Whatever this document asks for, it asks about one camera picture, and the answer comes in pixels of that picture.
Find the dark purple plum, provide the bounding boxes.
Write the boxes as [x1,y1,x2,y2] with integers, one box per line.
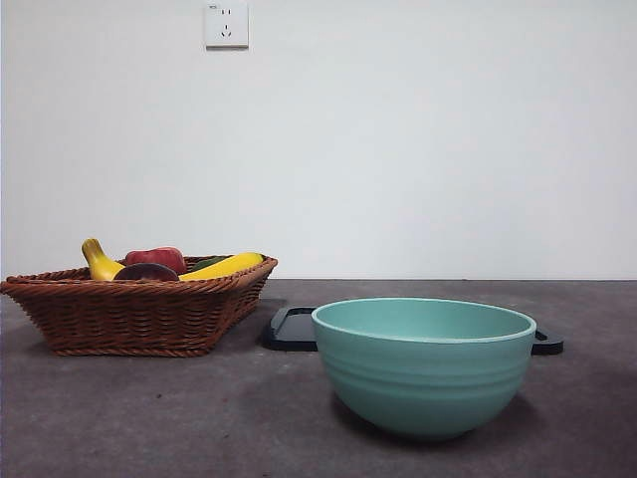
[112,262,180,282]

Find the teal ribbed bowl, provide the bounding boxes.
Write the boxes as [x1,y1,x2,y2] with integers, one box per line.
[311,297,538,442]

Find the black rectangular tray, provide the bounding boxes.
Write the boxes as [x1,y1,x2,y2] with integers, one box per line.
[262,306,566,356]

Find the green vegetable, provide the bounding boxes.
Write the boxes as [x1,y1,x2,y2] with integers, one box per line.
[191,255,231,273]

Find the red apple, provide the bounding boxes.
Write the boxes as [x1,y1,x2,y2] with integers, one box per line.
[123,246,187,274]

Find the brown wicker basket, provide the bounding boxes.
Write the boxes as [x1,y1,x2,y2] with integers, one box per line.
[0,255,279,358]

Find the yellow banana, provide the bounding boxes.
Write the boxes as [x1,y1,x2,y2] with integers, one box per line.
[82,237,266,282]

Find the white wall socket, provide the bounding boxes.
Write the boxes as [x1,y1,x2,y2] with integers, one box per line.
[205,2,250,50]

